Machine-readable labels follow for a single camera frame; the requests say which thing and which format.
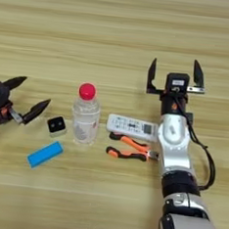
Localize orange black pliers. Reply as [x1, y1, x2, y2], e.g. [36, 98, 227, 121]
[105, 130, 161, 163]

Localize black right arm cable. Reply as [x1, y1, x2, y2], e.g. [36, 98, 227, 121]
[165, 91, 224, 193]

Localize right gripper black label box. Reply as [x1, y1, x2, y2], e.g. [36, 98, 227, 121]
[164, 71, 191, 95]

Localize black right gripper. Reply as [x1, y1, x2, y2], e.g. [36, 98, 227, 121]
[144, 55, 208, 119]

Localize white remote control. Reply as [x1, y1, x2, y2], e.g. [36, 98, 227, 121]
[105, 112, 161, 144]

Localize clear bottle with red cap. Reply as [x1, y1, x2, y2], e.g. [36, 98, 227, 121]
[69, 80, 104, 148]

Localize small black white cube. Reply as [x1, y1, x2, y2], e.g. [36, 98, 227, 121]
[45, 114, 69, 140]

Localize blue rectangular block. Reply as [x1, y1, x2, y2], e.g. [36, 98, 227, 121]
[25, 137, 65, 171]

